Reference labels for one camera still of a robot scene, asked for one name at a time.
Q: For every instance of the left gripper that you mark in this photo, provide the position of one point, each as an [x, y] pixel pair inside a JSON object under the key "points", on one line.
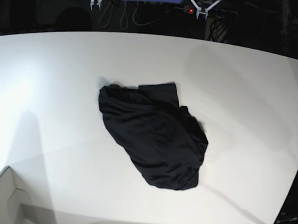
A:
{"points": [[204, 6]]}

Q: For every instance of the black t-shirt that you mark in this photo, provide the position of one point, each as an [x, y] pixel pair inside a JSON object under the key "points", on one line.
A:
{"points": [[164, 141]]}

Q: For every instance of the black power strip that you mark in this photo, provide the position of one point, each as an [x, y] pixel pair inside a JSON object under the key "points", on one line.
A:
{"points": [[213, 12]]}

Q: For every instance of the white cardboard box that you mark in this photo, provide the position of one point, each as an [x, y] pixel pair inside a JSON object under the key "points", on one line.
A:
{"points": [[16, 206]]}

